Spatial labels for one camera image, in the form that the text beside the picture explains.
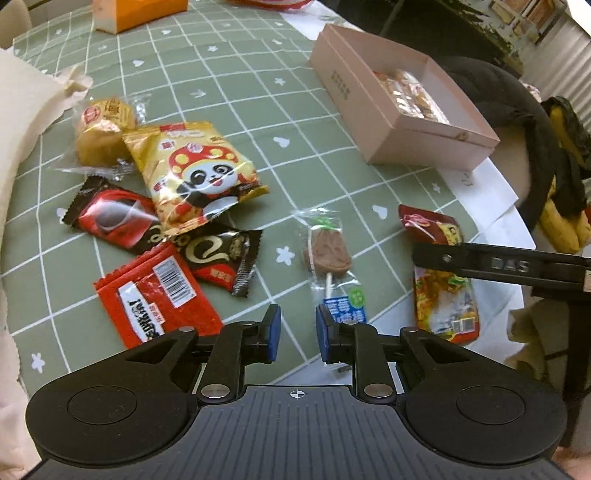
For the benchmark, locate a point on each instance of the orange tissue box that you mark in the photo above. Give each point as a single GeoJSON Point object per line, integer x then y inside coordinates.
{"type": "Point", "coordinates": [138, 11]}

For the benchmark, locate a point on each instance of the yellow and black cloth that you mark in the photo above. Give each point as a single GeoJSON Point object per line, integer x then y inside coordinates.
{"type": "Point", "coordinates": [568, 221]}

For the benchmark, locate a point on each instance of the yellow panda snack packet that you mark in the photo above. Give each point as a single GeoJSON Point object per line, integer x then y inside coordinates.
{"type": "Point", "coordinates": [194, 175]}

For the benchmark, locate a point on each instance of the dark red tofu snack packet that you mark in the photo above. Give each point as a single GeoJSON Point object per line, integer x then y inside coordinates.
{"type": "Point", "coordinates": [443, 307]}

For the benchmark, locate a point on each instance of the yellow pastry packet red label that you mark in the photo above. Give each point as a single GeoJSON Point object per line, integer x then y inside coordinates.
{"type": "Point", "coordinates": [99, 134]}

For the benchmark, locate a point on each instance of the green checked tablecloth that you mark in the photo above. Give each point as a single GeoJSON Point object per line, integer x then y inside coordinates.
{"type": "Point", "coordinates": [277, 115]}

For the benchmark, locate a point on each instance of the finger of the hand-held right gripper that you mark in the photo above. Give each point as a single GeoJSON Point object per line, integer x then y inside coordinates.
{"type": "Point", "coordinates": [480, 261]}

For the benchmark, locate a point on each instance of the beige cloth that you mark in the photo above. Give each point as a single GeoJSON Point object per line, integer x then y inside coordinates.
{"type": "Point", "coordinates": [531, 332]}

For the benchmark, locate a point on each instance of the red white rabbit bag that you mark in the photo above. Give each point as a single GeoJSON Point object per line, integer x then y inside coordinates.
{"type": "Point", "coordinates": [277, 2]}

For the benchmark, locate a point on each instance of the red chocolate packet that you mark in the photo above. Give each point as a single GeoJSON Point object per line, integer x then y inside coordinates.
{"type": "Point", "coordinates": [115, 217]}

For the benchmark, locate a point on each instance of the beige chair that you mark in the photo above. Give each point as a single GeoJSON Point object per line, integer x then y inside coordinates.
{"type": "Point", "coordinates": [515, 157]}
{"type": "Point", "coordinates": [14, 21]}

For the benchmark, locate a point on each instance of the red barcode snack packet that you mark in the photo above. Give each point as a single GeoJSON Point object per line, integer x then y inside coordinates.
{"type": "Point", "coordinates": [157, 295]}

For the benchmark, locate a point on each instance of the brown lollipop clear wrapper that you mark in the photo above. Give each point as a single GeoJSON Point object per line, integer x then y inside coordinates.
{"type": "Point", "coordinates": [328, 251]}

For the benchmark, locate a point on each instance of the long snack bar clear wrapper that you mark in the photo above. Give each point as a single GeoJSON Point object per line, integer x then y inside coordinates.
{"type": "Point", "coordinates": [411, 99]}

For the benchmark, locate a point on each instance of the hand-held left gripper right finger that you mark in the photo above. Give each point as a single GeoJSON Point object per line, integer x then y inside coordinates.
{"type": "Point", "coordinates": [322, 336]}

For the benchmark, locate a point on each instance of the white cartoon print tote bag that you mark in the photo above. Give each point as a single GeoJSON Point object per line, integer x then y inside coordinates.
{"type": "Point", "coordinates": [18, 115]}

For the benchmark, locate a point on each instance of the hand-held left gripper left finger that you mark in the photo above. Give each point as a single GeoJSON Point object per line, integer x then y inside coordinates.
{"type": "Point", "coordinates": [274, 333]}

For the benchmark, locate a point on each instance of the dark brown chocolate packet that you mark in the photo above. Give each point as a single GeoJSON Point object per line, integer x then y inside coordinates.
{"type": "Point", "coordinates": [217, 256]}

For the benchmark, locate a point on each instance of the pink cardboard box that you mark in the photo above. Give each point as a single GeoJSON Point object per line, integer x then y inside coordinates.
{"type": "Point", "coordinates": [369, 110]}

